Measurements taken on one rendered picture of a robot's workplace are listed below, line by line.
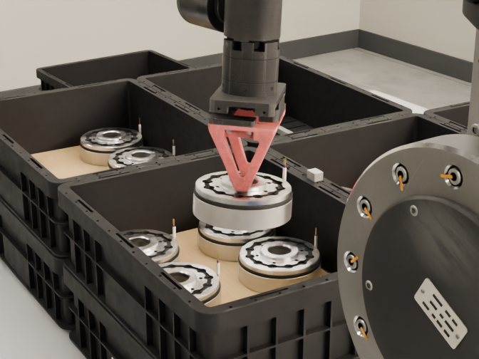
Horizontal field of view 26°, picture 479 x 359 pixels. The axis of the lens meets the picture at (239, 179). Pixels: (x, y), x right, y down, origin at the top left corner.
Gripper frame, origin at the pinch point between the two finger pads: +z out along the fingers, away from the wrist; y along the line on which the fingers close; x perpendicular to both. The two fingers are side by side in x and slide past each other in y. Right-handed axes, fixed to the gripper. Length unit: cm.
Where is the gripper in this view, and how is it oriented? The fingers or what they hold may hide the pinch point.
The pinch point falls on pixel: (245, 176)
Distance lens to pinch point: 108.3
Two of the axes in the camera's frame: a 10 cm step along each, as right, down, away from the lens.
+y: -1.5, 2.9, -9.4
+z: -0.4, 9.5, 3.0
